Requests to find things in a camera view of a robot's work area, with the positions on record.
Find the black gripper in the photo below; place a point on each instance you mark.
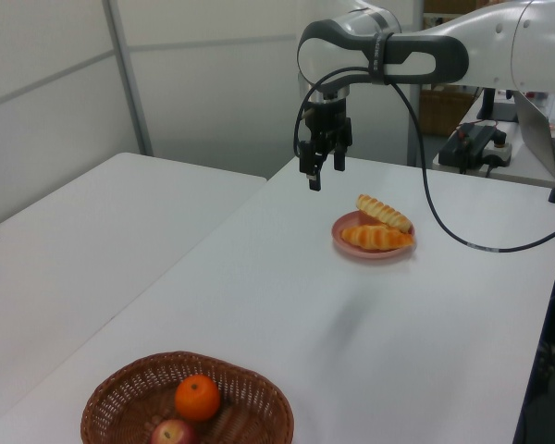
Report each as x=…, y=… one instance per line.
x=326, y=118

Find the striped toy bread roll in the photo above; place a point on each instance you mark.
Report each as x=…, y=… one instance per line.
x=381, y=212

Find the braided toy bread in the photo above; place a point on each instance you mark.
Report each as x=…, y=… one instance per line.
x=374, y=237

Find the toy orange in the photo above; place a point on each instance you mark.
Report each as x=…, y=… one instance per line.
x=197, y=398

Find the red toy apple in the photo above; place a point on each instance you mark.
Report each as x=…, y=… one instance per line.
x=171, y=434

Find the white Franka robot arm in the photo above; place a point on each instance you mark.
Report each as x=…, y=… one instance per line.
x=490, y=32

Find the pink plate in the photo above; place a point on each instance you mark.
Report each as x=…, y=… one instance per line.
x=351, y=247

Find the brown woven basket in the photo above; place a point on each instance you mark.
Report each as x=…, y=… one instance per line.
x=120, y=398

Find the brown wicker box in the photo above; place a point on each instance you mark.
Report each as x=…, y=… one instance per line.
x=444, y=113

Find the black control box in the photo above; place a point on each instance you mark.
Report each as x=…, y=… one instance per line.
x=462, y=148

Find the black monitor stand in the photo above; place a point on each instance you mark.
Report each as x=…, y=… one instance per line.
x=488, y=104

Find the grey emergency stop button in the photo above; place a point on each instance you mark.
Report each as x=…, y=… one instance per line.
x=498, y=150

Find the grey laptop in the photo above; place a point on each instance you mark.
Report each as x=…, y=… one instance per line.
x=536, y=134

